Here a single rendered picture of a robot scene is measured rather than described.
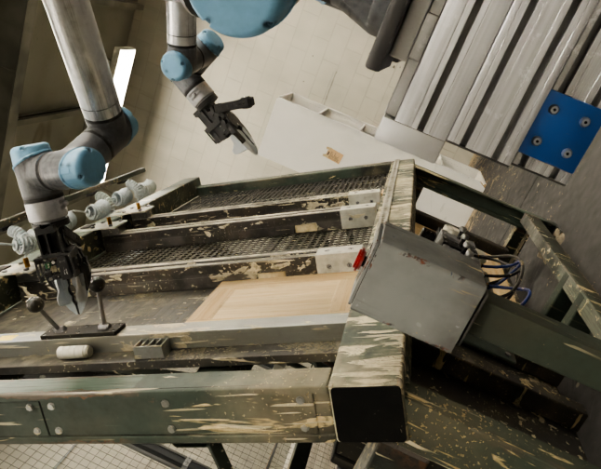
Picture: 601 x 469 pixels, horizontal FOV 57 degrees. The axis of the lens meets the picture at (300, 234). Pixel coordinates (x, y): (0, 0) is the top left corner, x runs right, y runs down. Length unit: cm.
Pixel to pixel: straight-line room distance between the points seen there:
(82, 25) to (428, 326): 76
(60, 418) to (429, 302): 71
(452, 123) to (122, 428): 77
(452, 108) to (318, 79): 580
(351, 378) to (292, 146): 441
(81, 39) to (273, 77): 563
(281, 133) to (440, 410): 447
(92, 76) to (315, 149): 418
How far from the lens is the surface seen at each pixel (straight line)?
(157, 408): 105
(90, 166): 109
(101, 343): 136
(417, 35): 76
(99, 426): 113
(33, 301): 136
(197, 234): 211
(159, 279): 166
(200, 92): 164
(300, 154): 522
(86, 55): 110
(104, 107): 114
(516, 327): 89
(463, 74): 76
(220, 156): 698
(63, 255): 118
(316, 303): 131
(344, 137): 513
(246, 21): 69
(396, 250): 81
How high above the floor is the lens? 98
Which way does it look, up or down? 4 degrees up
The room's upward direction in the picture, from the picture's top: 66 degrees counter-clockwise
